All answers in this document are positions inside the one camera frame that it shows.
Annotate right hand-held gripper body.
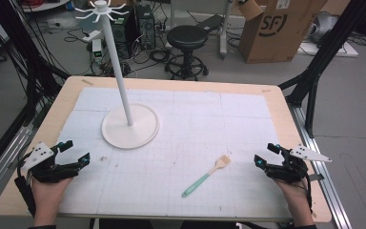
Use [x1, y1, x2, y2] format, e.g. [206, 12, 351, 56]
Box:
[262, 143, 333, 184]

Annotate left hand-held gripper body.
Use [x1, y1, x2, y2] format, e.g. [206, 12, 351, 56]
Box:
[22, 141, 81, 184]

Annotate teal handled wooden spoon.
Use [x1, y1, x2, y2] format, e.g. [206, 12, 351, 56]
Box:
[181, 155, 232, 198]

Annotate white hook rack stand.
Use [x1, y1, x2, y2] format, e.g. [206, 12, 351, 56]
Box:
[74, 0, 160, 151]

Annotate person's left hand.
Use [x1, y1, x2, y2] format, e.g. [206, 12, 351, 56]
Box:
[30, 177, 74, 224]

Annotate person's right hand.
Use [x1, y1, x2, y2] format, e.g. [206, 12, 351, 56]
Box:
[273, 177, 315, 225]

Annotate white grid mat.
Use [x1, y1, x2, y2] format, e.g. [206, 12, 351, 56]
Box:
[56, 87, 293, 221]

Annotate small white device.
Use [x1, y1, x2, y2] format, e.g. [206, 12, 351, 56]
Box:
[91, 38, 105, 64]

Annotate brown cardboard box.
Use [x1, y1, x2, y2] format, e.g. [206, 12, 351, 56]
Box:
[237, 0, 329, 65]

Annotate white flat board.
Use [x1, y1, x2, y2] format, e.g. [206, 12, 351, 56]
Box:
[297, 40, 360, 58]

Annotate black computer tower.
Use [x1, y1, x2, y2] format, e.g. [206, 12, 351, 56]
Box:
[110, 13, 138, 60]
[135, 4, 157, 51]

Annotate grey white appliance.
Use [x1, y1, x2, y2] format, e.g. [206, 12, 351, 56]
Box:
[307, 10, 340, 45]

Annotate black flat case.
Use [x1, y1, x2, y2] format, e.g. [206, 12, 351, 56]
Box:
[194, 13, 225, 34]

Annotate black round stool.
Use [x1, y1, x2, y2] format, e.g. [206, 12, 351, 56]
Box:
[164, 24, 210, 82]

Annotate round white table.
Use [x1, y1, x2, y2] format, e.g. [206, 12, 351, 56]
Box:
[21, 0, 71, 13]

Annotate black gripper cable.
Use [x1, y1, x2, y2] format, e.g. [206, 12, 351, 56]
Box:
[303, 177, 315, 214]
[13, 152, 37, 218]

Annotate aluminium rail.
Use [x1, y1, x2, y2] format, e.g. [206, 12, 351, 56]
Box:
[0, 123, 35, 209]
[289, 104, 353, 229]

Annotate black metal frame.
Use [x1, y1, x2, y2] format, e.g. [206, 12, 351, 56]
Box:
[278, 0, 366, 139]
[0, 0, 71, 128]

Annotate black floor cables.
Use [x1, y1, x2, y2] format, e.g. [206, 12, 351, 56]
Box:
[64, 28, 173, 78]

